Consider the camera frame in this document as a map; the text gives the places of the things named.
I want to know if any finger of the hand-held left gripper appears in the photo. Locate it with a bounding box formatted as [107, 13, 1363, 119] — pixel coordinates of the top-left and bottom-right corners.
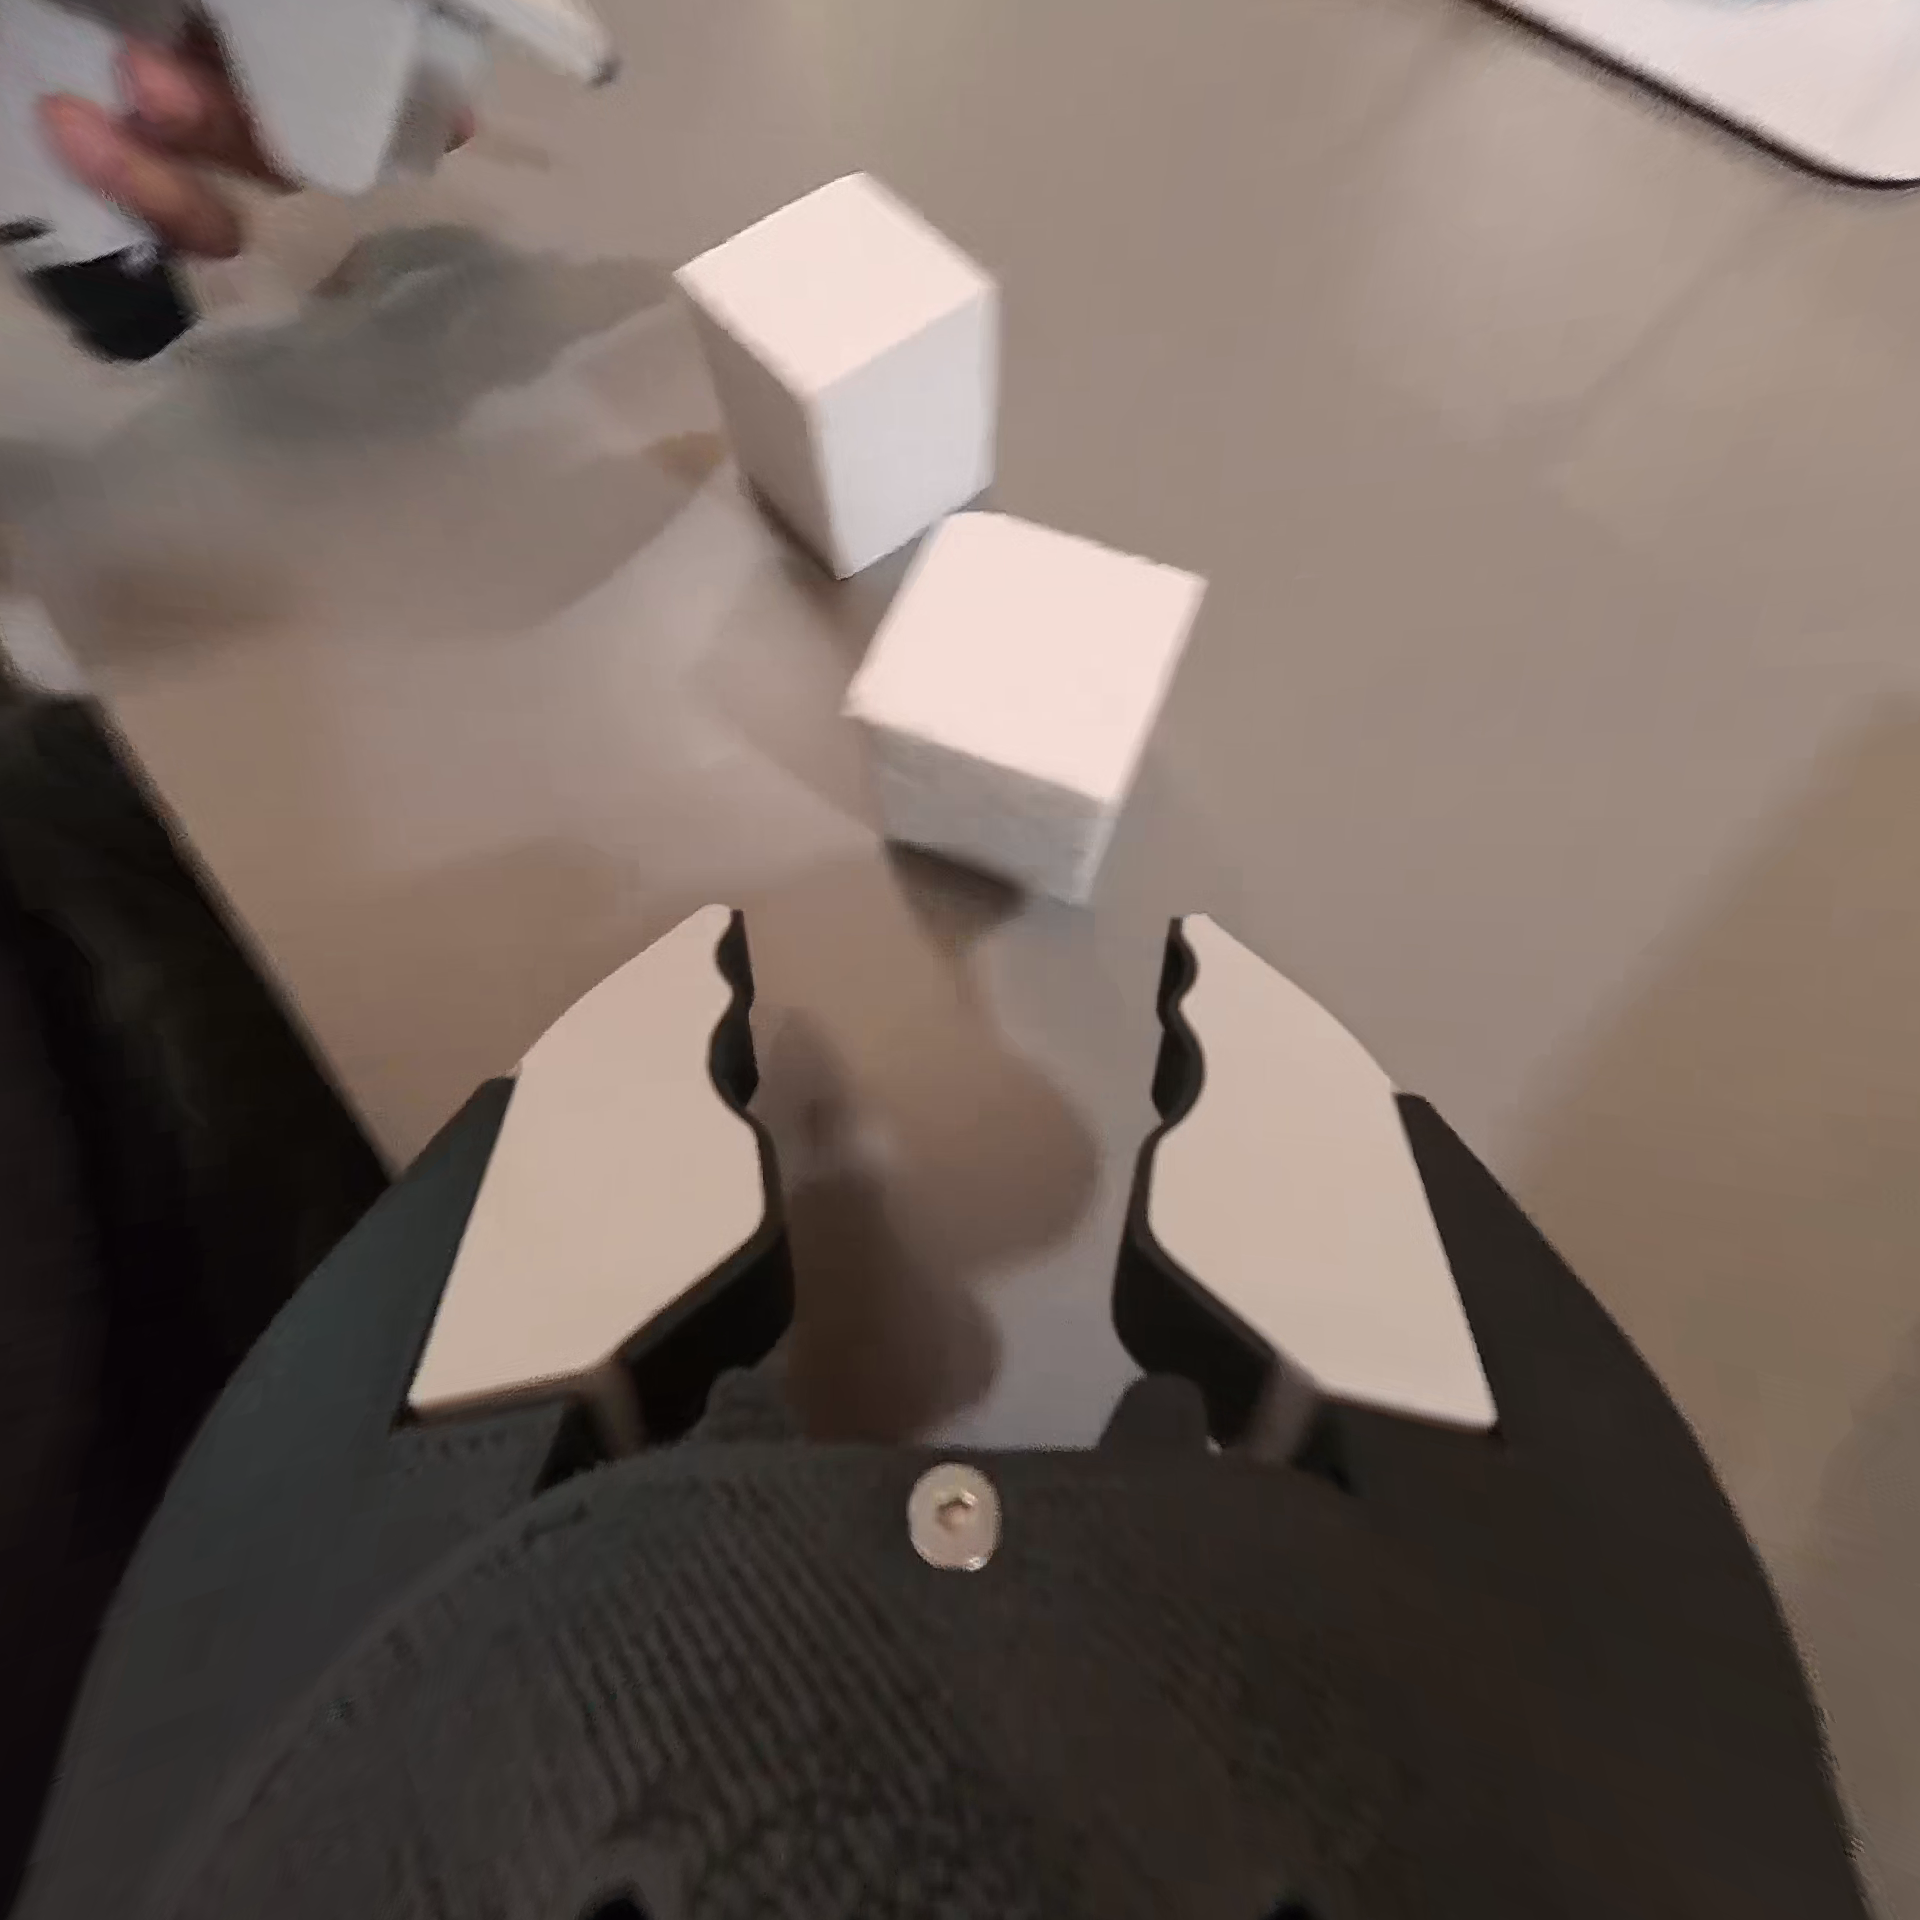
[210, 0, 621, 197]

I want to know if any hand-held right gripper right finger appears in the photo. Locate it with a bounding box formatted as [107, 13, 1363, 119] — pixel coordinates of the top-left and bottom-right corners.
[1114, 912, 1500, 1464]

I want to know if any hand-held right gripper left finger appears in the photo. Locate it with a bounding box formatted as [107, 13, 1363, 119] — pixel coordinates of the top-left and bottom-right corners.
[404, 904, 794, 1457]

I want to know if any white foam cube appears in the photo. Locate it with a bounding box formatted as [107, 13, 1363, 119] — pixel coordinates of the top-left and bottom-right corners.
[672, 170, 1002, 583]
[845, 511, 1209, 906]

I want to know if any grey desk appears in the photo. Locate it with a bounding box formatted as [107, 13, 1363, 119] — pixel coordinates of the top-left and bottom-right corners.
[0, 0, 1920, 1920]

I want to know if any white desk stand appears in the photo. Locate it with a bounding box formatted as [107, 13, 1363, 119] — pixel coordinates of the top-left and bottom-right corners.
[1478, 0, 1920, 190]

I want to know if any person's left hand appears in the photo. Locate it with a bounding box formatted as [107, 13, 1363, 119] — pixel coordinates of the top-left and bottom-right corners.
[42, 33, 309, 260]

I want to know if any person's dark clothing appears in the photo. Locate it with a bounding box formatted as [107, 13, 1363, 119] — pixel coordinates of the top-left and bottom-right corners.
[0, 661, 399, 1920]

